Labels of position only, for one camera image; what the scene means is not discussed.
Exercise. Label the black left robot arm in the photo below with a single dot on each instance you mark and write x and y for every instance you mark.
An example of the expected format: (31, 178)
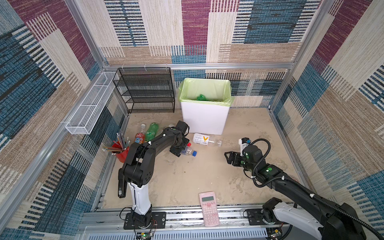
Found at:
(138, 169)

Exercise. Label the green bottle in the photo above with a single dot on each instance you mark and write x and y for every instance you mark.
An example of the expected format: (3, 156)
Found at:
(201, 97)
(152, 131)

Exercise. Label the white bin with green liner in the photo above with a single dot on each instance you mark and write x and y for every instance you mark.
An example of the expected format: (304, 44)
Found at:
(205, 117)

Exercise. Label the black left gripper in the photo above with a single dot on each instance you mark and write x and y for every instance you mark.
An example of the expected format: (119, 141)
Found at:
(178, 152)

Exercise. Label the qoo red label bottle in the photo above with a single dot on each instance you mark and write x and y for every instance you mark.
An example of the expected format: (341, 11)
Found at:
(140, 136)

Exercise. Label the white wire wall basket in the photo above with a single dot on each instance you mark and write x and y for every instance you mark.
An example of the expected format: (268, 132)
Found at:
(87, 114)

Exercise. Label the white yellow label bottle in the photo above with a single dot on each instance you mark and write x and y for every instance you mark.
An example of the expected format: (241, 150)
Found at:
(206, 140)

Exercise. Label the pink calculator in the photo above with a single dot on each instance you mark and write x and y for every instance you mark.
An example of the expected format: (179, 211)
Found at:
(209, 209)

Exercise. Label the light blue label bottle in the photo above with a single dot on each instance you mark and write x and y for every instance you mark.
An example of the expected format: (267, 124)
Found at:
(189, 152)

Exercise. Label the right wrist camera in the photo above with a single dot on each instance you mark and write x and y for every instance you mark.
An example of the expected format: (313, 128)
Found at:
(243, 142)

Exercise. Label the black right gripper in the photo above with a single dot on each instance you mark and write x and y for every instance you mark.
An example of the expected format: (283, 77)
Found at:
(235, 158)

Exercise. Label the red pencil cup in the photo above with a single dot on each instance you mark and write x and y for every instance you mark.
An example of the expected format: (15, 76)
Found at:
(120, 148)

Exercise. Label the black wire mesh shelf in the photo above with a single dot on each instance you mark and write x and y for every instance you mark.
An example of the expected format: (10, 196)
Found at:
(146, 90)

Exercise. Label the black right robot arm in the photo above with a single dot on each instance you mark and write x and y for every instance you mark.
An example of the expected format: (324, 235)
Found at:
(320, 217)

